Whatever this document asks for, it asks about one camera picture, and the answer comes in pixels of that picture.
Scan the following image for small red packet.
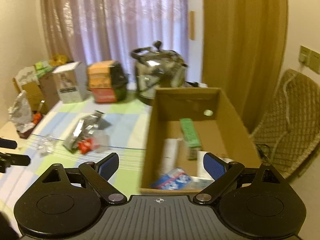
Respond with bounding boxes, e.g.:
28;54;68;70
78;138;93;154

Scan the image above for clear plastic bag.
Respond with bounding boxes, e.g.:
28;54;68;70
92;129;110;153

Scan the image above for crinkled clear wrapper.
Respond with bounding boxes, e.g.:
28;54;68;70
36;135;57;157

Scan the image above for green medicine box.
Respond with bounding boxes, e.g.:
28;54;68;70
180;118;202;160

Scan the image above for white blue medicine box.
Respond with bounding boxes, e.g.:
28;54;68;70
151;167;193;191

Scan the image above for silver foil pouch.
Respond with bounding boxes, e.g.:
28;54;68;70
62;110;104;152

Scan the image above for clear packaged white item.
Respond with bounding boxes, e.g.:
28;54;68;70
159;138;182;175

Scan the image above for white power adapter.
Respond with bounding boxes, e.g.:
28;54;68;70
193;151;227;185

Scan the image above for dark wooden tray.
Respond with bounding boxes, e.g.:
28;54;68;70
17;127;35;139

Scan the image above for crumpled foil bag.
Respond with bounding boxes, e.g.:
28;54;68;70
8;90;35;133

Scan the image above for cardboard box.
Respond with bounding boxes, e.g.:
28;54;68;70
139;88;261;196

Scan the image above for checkered tablecloth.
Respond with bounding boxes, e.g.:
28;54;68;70
1;99;151;220

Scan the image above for brown cardboard carton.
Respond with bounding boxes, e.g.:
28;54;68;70
12;72;60;115

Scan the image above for quilted chair cushion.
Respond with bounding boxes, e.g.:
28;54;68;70
251;69;319;179

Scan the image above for green yellow packages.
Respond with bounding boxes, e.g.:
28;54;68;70
34;54;73;77

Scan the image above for white product box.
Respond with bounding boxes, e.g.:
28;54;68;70
52;62;87;104

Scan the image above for black orange food bowl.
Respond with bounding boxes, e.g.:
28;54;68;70
87;60;129;103

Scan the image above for steel electric kettle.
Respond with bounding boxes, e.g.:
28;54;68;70
131;41;188;105

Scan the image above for pink curtain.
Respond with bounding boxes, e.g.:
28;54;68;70
40;0;188;78

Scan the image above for wooden door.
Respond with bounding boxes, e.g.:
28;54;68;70
202;0;288;131

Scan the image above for red handled tool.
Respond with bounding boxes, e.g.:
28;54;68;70
33;100;45;125

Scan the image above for white charging cable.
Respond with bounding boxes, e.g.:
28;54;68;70
272;64;306;160

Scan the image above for wall socket plate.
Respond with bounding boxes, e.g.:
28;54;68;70
298;46;320;75

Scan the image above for wooden wall bar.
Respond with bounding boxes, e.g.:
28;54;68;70
189;11;195;41

